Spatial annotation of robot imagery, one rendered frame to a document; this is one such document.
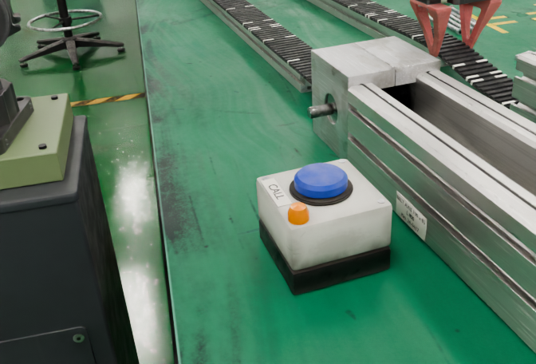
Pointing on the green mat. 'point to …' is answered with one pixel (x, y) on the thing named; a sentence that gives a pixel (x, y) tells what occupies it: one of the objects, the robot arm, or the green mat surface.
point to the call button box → (325, 231)
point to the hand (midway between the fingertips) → (451, 46)
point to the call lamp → (298, 214)
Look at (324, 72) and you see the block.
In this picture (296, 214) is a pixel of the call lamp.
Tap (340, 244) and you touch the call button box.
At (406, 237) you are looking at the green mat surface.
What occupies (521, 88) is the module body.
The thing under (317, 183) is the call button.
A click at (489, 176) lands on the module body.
